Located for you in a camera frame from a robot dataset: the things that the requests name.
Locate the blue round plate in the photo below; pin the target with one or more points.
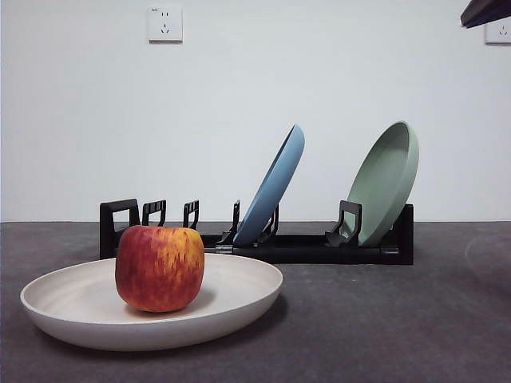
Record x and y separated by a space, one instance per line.
275 179

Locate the red and yellow apple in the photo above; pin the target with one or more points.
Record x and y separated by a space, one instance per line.
159 267

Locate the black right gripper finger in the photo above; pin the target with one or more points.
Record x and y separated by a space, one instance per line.
491 12

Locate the green round plate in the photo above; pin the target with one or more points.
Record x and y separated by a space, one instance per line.
383 179

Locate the black plastic plate rack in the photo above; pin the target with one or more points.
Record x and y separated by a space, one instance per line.
319 254

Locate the white wall socket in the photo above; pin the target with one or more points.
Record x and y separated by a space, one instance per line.
499 35
165 24

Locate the pale yellow round plate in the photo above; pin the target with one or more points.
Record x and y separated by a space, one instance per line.
80 319

